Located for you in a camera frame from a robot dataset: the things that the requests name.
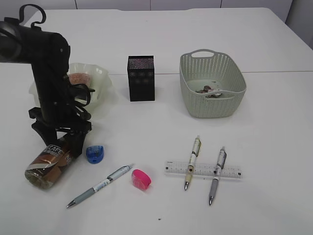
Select pale green wavy plate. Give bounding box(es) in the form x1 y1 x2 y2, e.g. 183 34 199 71
28 62 113 120

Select blue grey ballpoint pen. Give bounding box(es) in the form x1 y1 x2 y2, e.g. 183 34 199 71
66 164 134 209

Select pale green plastic basket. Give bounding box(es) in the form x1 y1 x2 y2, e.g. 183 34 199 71
179 49 246 118

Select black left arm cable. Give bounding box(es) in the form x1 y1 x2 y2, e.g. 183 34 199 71
4 3 96 120

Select sugared bread bun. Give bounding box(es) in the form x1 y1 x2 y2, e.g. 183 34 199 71
68 72 92 87

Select brown Nescafe coffee bottle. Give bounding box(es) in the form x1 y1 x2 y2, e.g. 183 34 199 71
24 135 74 189

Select clear plastic ruler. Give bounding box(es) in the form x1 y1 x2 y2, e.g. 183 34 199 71
164 161 243 179

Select blue pencil sharpener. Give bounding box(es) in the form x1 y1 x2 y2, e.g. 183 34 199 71
86 145 104 164

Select brown grey paper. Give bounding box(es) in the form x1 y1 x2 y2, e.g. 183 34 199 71
196 85 214 94

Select black mesh pen holder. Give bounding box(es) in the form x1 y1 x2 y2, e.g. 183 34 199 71
127 55 155 102

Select grey grip ballpoint pen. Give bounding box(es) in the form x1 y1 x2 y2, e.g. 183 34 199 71
208 146 227 206

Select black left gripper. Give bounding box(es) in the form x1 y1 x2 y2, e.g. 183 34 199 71
28 99 91 158

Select paper with pink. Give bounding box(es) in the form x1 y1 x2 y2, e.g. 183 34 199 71
203 86 222 98

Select cream grip ballpoint pen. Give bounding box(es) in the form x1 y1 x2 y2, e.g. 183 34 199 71
184 135 201 191

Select pink pencil sharpener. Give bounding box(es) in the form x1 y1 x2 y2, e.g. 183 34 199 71
132 169 152 191

